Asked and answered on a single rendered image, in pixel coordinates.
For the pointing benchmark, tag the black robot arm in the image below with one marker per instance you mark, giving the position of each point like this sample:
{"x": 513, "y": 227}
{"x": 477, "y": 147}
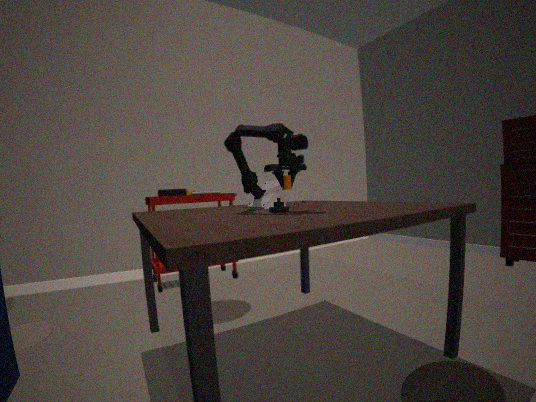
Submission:
{"x": 273, "y": 132}

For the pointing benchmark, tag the orange knob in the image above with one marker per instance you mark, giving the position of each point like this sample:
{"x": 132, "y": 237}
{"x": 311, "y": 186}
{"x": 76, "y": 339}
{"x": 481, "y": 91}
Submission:
{"x": 287, "y": 182}

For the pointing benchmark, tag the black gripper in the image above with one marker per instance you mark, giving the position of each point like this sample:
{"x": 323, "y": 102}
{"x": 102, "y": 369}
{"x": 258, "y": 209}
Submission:
{"x": 277, "y": 168}

